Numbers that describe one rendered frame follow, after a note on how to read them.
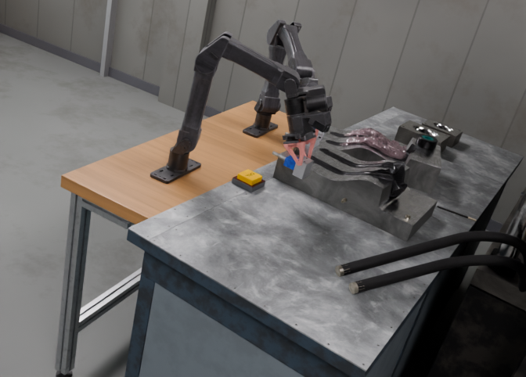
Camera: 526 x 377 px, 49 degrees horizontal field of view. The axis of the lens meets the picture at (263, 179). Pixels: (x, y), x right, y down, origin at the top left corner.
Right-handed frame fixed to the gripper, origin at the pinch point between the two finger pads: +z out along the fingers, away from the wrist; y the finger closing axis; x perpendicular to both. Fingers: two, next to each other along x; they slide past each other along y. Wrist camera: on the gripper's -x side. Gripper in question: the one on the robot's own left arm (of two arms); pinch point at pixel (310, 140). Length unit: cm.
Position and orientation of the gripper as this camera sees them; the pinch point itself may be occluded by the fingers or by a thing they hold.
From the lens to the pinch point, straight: 211.1
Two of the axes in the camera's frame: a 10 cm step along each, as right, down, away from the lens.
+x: -8.2, 0.9, 5.6
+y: 5.3, -2.6, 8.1
